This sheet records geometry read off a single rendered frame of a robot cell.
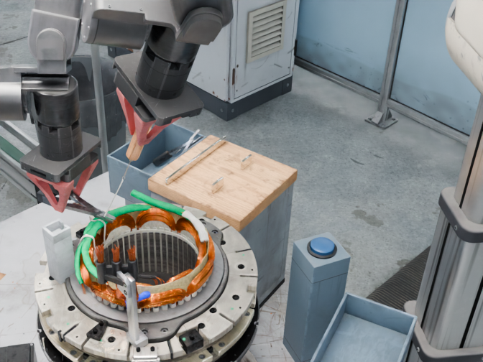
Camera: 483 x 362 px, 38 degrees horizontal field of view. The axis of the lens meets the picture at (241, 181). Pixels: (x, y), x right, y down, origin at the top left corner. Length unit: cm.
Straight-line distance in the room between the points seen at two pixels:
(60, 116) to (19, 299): 62
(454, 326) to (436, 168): 219
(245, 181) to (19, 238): 58
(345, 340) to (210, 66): 251
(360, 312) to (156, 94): 48
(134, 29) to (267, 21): 269
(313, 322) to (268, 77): 246
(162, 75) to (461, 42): 40
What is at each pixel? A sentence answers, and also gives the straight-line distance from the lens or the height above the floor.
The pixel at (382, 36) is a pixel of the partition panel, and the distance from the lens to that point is 347.
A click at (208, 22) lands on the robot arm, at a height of 153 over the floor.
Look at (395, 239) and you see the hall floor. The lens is 287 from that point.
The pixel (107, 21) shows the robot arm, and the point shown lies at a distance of 72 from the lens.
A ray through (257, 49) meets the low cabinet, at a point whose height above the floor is 34.
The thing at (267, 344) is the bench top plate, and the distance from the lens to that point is 136.
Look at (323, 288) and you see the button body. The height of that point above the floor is 98.
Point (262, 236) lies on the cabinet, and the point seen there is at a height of 97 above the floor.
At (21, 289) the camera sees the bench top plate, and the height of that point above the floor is 78.
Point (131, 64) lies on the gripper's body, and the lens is 83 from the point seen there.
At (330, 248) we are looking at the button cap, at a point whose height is 104.
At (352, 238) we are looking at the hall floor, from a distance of 283.
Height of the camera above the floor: 180
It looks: 36 degrees down
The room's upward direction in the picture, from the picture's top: 3 degrees clockwise
